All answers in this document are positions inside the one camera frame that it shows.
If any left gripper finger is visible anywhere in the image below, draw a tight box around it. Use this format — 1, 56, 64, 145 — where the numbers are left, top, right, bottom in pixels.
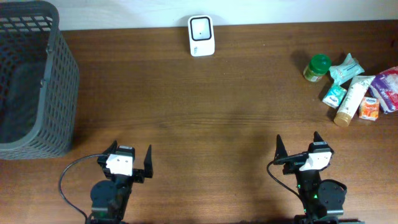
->
144, 145, 154, 178
102, 140, 118, 155

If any small teal tissue pack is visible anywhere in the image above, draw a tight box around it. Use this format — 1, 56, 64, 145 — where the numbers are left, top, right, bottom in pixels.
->
322, 84, 347, 109

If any small orange tissue pack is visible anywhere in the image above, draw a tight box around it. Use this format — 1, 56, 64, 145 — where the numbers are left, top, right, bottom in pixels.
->
359, 96, 380, 121

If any white cream tube gold cap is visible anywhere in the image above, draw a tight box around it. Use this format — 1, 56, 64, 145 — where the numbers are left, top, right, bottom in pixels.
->
333, 75, 376, 127

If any green red snack bag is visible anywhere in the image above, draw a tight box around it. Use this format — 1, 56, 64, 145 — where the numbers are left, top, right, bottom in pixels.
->
303, 54, 332, 82

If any teal snack packet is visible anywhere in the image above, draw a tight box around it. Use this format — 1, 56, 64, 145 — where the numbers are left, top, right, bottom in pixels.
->
329, 53, 364, 85

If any red purple pad package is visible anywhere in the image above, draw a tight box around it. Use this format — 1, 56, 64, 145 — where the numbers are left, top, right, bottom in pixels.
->
369, 66, 397, 114

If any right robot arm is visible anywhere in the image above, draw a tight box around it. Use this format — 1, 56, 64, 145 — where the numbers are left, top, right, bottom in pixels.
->
266, 132, 361, 224

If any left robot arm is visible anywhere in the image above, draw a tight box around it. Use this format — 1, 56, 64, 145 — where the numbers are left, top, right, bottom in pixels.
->
85, 141, 154, 224

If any white barcode scanner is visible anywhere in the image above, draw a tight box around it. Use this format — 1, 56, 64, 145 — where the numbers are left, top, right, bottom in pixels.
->
187, 15, 215, 57

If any dark grey plastic basket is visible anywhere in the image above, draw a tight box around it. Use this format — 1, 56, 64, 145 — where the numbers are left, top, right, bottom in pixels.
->
1, 1, 80, 160

